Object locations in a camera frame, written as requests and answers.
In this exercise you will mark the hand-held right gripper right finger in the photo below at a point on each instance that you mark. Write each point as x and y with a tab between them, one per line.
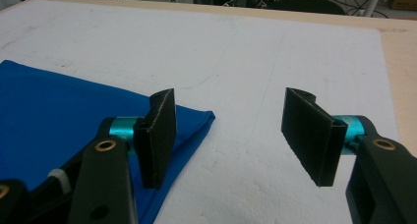
311	135

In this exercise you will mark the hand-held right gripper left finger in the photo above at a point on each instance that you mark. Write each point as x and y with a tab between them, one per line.
101	171

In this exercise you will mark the blue t-shirt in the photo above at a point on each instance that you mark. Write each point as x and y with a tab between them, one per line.
49	119

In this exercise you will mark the white mat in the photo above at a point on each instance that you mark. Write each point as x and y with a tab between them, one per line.
246	60

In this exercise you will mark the wooden table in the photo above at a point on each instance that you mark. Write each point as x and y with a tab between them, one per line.
401	70

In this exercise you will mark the black round stool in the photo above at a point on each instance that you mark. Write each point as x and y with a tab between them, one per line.
306	4

